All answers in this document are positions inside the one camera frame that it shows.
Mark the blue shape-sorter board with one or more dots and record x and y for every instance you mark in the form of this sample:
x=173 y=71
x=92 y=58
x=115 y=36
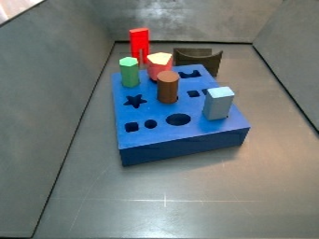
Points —
x=158 y=131

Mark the black curved holder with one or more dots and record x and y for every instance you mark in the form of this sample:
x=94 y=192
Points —
x=187 y=56

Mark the pink pentagonal peg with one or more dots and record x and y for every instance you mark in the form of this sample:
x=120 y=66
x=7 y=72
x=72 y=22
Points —
x=158 y=62

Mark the green hexagonal peg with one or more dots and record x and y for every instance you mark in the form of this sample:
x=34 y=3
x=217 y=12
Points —
x=130 y=72

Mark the red two-legged block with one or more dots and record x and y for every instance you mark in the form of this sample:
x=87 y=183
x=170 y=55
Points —
x=139 y=41

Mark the brown cylinder peg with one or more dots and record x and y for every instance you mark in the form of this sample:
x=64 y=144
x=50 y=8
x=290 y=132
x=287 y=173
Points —
x=167 y=87

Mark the light blue rectangular block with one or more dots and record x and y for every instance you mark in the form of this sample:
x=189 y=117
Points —
x=219 y=99

